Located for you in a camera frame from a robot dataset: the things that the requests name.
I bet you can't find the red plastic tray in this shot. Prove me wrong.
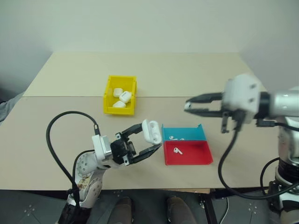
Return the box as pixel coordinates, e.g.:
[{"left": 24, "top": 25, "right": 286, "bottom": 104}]
[{"left": 162, "top": 140, "right": 214, "bottom": 166}]

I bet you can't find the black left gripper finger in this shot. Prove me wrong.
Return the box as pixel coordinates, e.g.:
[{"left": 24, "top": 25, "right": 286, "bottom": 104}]
[
  {"left": 131, "top": 143, "right": 163, "bottom": 164},
  {"left": 121, "top": 124, "right": 144, "bottom": 141}
]

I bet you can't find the thin black cable loop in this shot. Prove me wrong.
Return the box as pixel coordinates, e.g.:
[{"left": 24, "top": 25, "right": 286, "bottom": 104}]
[{"left": 260, "top": 157, "right": 281, "bottom": 195}]

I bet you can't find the dark brown rounded shape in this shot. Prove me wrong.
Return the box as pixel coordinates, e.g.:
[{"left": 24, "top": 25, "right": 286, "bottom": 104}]
[
  {"left": 166, "top": 196, "right": 190, "bottom": 224},
  {"left": 115, "top": 196, "right": 133, "bottom": 224}
]

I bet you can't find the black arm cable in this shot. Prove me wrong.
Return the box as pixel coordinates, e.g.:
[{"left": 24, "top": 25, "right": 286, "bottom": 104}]
[
  {"left": 45, "top": 111, "right": 101, "bottom": 209},
  {"left": 217, "top": 115, "right": 299, "bottom": 200}
]

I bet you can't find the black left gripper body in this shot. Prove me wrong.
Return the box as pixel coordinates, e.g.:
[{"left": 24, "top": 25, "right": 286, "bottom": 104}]
[{"left": 110, "top": 132, "right": 138, "bottom": 167}]

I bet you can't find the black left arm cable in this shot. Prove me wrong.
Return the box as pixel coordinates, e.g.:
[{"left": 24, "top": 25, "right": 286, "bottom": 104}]
[{"left": 45, "top": 111, "right": 101, "bottom": 209}]

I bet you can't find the grey cloth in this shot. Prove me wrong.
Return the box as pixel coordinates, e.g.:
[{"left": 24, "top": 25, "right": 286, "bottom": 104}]
[{"left": 0, "top": 88, "right": 25, "bottom": 127}]

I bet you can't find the black metal table leg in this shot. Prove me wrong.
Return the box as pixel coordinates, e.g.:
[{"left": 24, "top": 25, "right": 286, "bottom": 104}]
[{"left": 199, "top": 188, "right": 219, "bottom": 224}]

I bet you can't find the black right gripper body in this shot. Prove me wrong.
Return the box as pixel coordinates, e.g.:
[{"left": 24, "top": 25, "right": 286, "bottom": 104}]
[{"left": 221, "top": 109, "right": 246, "bottom": 134}]

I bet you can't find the yellow plastic bin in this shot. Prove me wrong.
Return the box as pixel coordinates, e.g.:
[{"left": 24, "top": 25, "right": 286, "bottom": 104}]
[{"left": 103, "top": 75, "right": 138, "bottom": 116}]

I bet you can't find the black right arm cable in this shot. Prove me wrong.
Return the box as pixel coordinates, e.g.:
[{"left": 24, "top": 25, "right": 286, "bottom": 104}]
[{"left": 217, "top": 115, "right": 299, "bottom": 200}]

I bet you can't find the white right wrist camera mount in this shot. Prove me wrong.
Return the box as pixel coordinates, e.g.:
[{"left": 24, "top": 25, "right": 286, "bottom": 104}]
[{"left": 221, "top": 74, "right": 262, "bottom": 125}]

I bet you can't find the thin white cable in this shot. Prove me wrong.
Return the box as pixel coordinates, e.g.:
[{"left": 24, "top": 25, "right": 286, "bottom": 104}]
[{"left": 221, "top": 197, "right": 229, "bottom": 222}]

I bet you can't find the blue plastic tray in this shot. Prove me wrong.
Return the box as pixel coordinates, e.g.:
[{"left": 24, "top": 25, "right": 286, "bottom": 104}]
[{"left": 161, "top": 123, "right": 208, "bottom": 142}]

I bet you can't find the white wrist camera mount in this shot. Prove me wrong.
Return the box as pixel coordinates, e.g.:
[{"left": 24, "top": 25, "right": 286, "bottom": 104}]
[
  {"left": 221, "top": 74, "right": 262, "bottom": 125},
  {"left": 91, "top": 134, "right": 111, "bottom": 162}
]

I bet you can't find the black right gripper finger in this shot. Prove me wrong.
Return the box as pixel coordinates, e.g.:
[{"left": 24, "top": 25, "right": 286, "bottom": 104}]
[
  {"left": 186, "top": 104, "right": 225, "bottom": 118},
  {"left": 185, "top": 92, "right": 224, "bottom": 105}
]

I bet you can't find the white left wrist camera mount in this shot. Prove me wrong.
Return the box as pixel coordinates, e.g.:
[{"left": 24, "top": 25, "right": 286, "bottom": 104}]
[{"left": 91, "top": 134, "right": 111, "bottom": 162}]

